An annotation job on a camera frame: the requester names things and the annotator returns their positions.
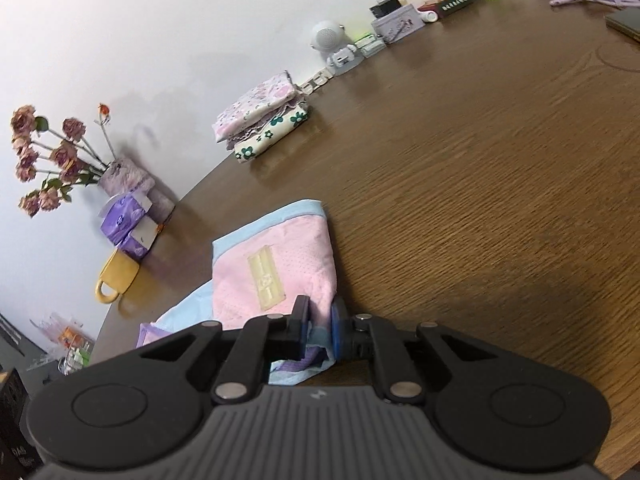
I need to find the dark phone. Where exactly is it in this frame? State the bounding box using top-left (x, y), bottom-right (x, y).
top-left (604, 10), bottom-right (640, 41)

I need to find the white robot speaker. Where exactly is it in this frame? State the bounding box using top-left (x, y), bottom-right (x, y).
top-left (311, 20), bottom-right (362, 77)

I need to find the pink floral folded cloth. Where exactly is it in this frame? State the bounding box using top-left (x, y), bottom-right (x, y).
top-left (211, 71), bottom-right (301, 142)

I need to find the yellow mug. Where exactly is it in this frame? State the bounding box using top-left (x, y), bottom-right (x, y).
top-left (95, 249), bottom-right (142, 304)

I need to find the black charger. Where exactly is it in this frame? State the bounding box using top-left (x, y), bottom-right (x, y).
top-left (369, 0), bottom-right (408, 18)

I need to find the vase of dried roses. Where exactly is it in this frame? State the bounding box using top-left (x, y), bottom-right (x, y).
top-left (97, 157), bottom-right (177, 223)

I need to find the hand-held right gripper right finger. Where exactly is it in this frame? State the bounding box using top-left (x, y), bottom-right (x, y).
top-left (327, 295), bottom-right (506, 406)

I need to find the purple tissue pack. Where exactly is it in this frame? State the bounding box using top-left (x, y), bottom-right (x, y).
top-left (99, 191), bottom-right (155, 241)
top-left (117, 220), bottom-right (163, 261)

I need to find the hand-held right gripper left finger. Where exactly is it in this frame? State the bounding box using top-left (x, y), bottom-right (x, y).
top-left (125, 294), bottom-right (310, 406)

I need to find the dried rose bouquet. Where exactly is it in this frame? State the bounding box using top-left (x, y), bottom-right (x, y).
top-left (10, 102), bottom-right (113, 218)

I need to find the clear rack with bottles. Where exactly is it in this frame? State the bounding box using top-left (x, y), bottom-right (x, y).
top-left (27, 310), bottom-right (98, 376)

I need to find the green flower folded cloth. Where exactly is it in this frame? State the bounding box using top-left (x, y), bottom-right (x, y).
top-left (233, 102), bottom-right (310, 165)

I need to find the lilac ruffled folded cloth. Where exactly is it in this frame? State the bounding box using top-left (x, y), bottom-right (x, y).
top-left (225, 97), bottom-right (303, 148)

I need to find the pink blue mesh vest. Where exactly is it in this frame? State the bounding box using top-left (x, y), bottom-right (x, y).
top-left (136, 199), bottom-right (337, 387)

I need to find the black labelled box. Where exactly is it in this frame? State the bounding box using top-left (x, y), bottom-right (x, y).
top-left (436, 0), bottom-right (476, 21)

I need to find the grey tin box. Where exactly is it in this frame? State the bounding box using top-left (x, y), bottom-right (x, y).
top-left (371, 3), bottom-right (423, 45)

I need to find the white clip row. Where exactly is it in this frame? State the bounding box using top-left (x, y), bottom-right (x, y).
top-left (297, 69), bottom-right (335, 96)

